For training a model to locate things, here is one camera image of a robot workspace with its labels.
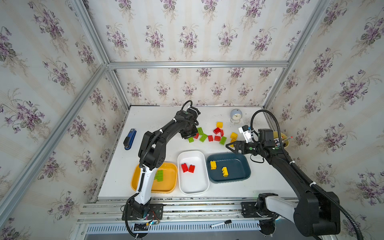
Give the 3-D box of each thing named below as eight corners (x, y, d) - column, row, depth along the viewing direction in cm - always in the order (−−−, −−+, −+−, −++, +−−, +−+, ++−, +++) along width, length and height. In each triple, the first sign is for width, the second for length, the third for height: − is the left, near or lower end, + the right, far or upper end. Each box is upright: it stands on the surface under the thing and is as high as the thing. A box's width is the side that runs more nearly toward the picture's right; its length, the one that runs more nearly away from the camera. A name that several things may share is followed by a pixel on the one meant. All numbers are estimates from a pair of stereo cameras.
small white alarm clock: (231, 123, 113) (233, 115, 106) (229, 116, 117) (231, 108, 111) (239, 123, 113) (242, 115, 106) (238, 116, 117) (240, 108, 111)
